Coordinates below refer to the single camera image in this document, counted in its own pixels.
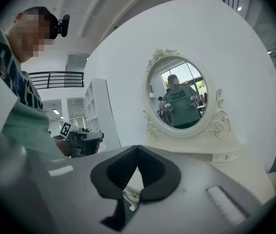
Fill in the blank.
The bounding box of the cream mirror base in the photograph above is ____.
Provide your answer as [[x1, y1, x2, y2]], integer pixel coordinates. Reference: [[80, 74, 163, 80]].
[[141, 133, 244, 163]]

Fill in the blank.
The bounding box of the cream vanity table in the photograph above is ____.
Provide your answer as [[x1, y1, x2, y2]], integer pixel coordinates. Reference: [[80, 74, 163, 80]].
[[201, 152, 276, 207]]

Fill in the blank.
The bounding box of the person's green printed shirt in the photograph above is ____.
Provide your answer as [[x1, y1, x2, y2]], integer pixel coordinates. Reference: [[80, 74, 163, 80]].
[[0, 23, 67, 161]]

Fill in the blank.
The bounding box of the oval cream framed vanity mirror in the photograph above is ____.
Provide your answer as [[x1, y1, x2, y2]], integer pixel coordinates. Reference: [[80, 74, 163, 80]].
[[142, 48, 231, 141]]

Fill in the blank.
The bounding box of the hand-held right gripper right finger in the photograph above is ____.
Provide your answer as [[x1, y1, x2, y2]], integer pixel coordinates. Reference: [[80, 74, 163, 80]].
[[137, 145, 182, 201]]

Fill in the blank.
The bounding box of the white backdrop panel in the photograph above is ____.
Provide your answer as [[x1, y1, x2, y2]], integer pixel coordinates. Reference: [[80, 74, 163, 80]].
[[83, 0, 276, 173]]

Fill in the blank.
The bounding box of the small cream vanity drawer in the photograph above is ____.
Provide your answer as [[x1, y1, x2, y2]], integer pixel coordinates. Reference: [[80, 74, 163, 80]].
[[210, 152, 240, 163]]

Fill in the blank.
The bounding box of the wide cream vanity drawer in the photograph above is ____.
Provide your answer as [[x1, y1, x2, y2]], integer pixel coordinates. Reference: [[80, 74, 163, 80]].
[[123, 186, 143, 212]]

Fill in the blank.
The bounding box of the person's left forearm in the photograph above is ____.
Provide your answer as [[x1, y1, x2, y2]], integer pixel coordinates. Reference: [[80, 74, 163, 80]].
[[54, 139, 68, 157]]

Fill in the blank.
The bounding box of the person's head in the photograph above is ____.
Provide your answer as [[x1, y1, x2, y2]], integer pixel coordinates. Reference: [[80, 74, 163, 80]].
[[5, 6, 59, 63]]

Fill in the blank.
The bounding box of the white open shelf unit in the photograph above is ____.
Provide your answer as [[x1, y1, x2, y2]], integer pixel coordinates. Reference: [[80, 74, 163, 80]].
[[83, 78, 122, 149]]

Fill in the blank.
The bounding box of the black metal railing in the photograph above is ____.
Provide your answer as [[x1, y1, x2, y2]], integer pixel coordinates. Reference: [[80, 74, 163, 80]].
[[28, 71, 84, 90]]

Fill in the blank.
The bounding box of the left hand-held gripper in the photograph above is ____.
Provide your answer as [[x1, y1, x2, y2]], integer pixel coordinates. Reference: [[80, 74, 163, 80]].
[[59, 122, 104, 158]]

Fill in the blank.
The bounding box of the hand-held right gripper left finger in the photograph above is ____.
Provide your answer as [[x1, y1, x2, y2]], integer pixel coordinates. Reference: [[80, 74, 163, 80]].
[[90, 145, 138, 231]]

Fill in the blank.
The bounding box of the black head-mounted camera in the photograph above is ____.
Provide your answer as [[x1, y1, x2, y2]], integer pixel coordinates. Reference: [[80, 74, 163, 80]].
[[54, 14, 71, 38]]

